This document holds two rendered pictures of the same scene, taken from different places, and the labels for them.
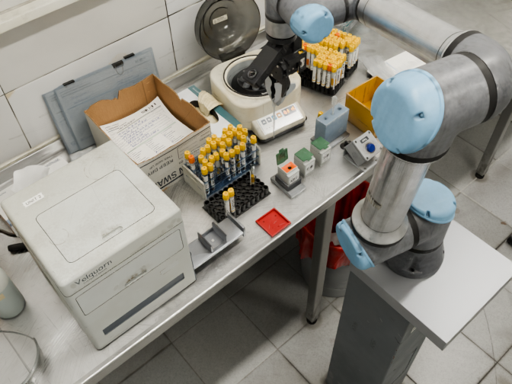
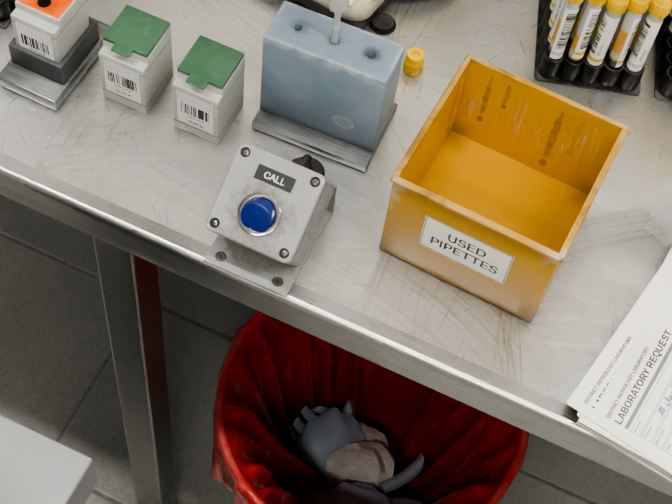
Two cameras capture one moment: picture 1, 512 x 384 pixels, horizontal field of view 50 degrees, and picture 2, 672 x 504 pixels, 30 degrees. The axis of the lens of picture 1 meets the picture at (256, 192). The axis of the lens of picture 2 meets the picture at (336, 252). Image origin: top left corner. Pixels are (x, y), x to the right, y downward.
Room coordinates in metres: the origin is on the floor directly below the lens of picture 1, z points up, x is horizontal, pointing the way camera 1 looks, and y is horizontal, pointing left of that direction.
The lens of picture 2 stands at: (0.84, -0.76, 1.71)
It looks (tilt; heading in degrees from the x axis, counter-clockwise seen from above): 59 degrees down; 56
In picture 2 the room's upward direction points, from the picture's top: 9 degrees clockwise
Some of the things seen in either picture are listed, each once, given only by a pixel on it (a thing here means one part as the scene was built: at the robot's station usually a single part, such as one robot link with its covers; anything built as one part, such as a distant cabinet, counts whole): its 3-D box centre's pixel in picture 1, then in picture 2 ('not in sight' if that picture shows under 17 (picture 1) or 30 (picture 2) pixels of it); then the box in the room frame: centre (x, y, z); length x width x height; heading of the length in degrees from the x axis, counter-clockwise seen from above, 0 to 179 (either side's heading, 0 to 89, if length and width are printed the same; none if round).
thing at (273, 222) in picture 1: (273, 222); not in sight; (0.85, -0.04, 0.88); 0.07 x 0.07 x 0.01; 39
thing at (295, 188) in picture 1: (288, 180); (55, 47); (0.98, -0.09, 0.89); 0.09 x 0.05 x 0.04; 38
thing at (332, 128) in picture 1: (331, 126); (329, 82); (1.16, -0.23, 0.92); 0.10 x 0.07 x 0.10; 131
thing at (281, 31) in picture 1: (280, 22); not in sight; (1.06, -0.07, 1.35); 0.08 x 0.08 x 0.05
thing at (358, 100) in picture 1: (374, 107); (499, 189); (1.24, -0.37, 0.93); 0.13 x 0.13 x 0.10; 36
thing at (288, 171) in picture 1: (288, 174); (51, 25); (0.98, -0.09, 0.92); 0.05 x 0.04 x 0.06; 38
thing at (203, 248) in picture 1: (205, 244); not in sight; (0.76, 0.13, 0.92); 0.21 x 0.07 x 0.05; 129
